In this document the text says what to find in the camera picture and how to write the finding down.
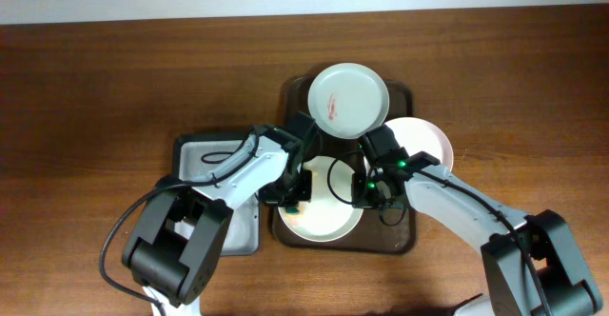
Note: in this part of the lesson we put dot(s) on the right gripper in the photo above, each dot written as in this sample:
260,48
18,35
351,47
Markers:
367,194

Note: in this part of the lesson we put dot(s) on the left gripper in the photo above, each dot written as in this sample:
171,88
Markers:
286,195

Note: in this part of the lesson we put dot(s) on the green yellow sponge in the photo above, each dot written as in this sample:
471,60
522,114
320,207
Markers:
292,211

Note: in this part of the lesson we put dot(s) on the white bowl plate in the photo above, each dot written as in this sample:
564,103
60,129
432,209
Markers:
324,218

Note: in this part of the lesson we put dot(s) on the pale green plate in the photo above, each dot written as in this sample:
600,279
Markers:
347,100

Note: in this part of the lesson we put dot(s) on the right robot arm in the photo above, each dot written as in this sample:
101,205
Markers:
532,263

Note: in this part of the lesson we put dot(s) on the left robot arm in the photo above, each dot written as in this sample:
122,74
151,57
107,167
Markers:
177,242

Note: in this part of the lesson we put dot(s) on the large brown serving tray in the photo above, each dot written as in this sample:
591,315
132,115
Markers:
369,234

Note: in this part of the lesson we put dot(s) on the small grey metal tray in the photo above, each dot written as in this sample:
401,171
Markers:
243,235

